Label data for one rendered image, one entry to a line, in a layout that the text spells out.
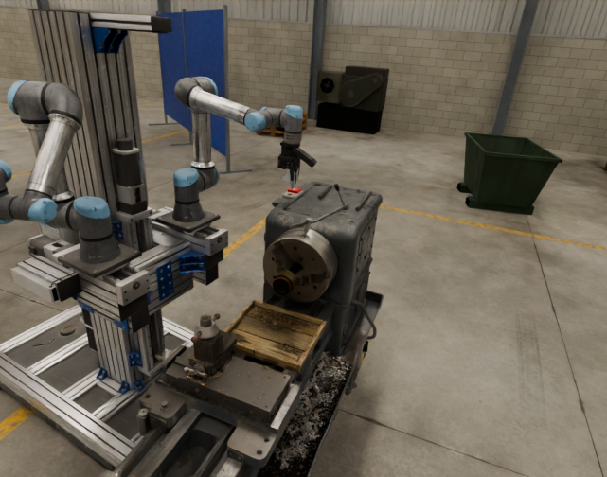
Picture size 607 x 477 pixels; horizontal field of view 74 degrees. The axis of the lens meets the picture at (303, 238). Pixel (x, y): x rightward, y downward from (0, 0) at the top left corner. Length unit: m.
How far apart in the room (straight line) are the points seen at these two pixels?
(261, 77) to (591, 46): 8.04
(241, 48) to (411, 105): 5.11
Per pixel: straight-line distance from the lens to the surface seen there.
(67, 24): 1.83
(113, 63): 1.90
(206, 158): 2.09
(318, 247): 1.71
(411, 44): 11.46
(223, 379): 1.44
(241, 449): 1.35
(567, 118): 11.65
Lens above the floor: 1.99
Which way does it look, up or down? 26 degrees down
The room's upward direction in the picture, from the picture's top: 4 degrees clockwise
